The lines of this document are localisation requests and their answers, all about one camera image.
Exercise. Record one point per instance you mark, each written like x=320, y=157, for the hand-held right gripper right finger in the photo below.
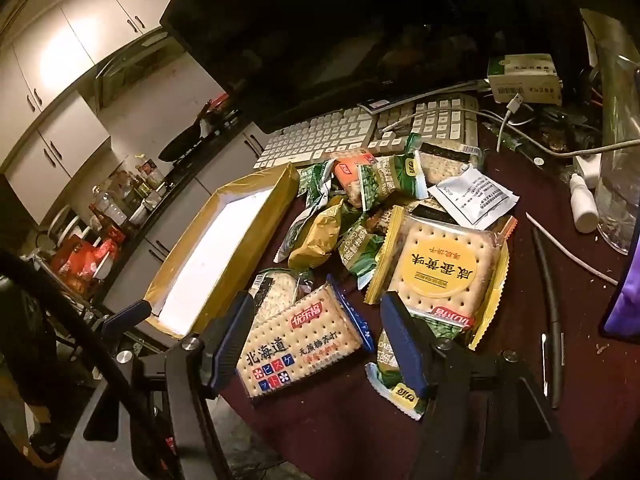
x=402, y=345

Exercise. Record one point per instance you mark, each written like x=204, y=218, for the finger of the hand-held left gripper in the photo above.
x=125, y=317

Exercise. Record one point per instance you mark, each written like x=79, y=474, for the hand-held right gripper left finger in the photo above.
x=230, y=340

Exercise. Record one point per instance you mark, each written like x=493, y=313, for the green pea snack packet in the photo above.
x=360, y=245
x=395, y=180
x=387, y=380
x=315, y=177
x=295, y=230

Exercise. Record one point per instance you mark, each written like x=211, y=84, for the round seaweed cracker packet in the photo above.
x=275, y=290

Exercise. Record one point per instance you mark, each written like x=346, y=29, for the blue cracker packet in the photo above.
x=300, y=345

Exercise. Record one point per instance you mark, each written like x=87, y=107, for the yellow cracker packet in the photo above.
x=440, y=265

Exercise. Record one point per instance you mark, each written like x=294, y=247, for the yellow cardboard box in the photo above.
x=215, y=245

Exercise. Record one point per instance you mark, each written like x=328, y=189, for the small yellow snack packet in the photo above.
x=315, y=235

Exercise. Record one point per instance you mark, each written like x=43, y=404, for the white medicine sachet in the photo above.
x=475, y=200

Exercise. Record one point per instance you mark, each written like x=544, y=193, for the orange cracker packet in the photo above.
x=350, y=175

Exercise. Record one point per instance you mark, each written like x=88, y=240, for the green edged seaweed cracker packet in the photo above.
x=445, y=165

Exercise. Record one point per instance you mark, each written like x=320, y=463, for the white lower cabinets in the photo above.
x=145, y=260

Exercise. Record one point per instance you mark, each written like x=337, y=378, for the white cabinets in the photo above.
x=145, y=260
x=75, y=25

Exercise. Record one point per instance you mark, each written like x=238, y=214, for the red plastic bag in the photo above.
x=85, y=265

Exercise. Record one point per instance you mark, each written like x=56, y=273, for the group of condiment bottles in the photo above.
x=125, y=195

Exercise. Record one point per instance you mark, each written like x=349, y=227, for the black pen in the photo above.
x=546, y=280

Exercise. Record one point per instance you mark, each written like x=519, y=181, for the black wok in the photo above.
x=182, y=145

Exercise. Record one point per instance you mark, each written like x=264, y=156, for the white stick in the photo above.
x=570, y=255

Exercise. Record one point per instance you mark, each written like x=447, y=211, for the white keyboard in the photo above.
x=325, y=135

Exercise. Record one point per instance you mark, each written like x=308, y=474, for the small white bottle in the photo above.
x=584, y=210

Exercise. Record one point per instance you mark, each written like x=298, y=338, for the purple cloth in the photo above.
x=627, y=305

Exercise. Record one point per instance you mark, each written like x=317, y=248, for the range hood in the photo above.
x=130, y=60

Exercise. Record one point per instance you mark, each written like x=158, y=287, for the clear plastic jug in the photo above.
x=620, y=160

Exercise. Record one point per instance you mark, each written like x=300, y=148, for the white green medicine box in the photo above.
x=525, y=77

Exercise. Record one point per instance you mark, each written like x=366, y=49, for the white upper cabinets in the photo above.
x=75, y=25

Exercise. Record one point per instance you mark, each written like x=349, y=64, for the black computer monitor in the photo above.
x=350, y=35

